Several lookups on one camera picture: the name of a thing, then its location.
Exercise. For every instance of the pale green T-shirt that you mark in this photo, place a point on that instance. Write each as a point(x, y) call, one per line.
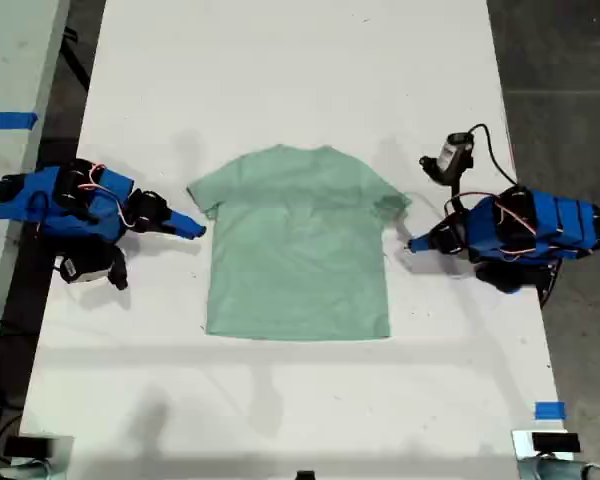
point(300, 250)

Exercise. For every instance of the square blue tape patch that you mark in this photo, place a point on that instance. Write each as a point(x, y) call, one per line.
point(550, 411)

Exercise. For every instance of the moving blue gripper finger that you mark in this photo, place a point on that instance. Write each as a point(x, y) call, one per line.
point(187, 226)
point(420, 243)

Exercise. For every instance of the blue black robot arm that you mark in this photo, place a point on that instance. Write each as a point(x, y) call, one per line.
point(25, 202)
point(555, 225)

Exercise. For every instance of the long blue tape strip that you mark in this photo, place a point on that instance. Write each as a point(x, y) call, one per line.
point(7, 121)

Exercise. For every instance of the silver metal plate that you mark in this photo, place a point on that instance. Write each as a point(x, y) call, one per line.
point(63, 450)
point(521, 445)

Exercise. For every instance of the small black box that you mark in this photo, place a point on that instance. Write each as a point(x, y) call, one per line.
point(27, 446)
point(555, 442)

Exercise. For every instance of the small black mount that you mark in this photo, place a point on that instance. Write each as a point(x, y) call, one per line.
point(306, 476)

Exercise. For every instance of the black camera box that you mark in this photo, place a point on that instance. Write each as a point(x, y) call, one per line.
point(77, 271)
point(450, 152)

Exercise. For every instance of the grey clamp tube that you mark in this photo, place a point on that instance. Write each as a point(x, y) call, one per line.
point(20, 471)
point(560, 470)

